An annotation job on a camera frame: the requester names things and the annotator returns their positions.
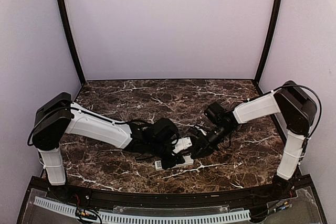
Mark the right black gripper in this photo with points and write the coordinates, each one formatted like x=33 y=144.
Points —
x=207 y=149

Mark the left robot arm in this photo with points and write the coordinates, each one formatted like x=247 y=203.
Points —
x=60 y=115

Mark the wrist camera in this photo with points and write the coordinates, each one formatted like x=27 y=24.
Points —
x=182 y=144
x=198 y=130

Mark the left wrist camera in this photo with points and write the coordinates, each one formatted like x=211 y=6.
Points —
x=182 y=144

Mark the black frame post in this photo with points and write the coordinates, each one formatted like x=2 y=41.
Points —
x=268 y=41
x=70 y=41

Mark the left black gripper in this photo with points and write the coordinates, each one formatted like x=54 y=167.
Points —
x=177 y=160

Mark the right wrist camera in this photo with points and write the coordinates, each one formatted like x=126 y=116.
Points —
x=198 y=130

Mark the left black frame post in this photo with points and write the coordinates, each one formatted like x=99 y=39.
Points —
x=70 y=41

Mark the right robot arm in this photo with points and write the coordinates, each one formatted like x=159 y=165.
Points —
x=299 y=106

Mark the black front rail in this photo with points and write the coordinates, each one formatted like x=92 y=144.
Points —
x=247 y=197

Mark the right black frame post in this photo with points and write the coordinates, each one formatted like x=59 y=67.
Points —
x=268 y=41

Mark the white remote control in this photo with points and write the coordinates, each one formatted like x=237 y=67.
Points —
x=188 y=161

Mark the white slotted cable duct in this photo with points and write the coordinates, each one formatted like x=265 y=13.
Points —
x=120 y=214

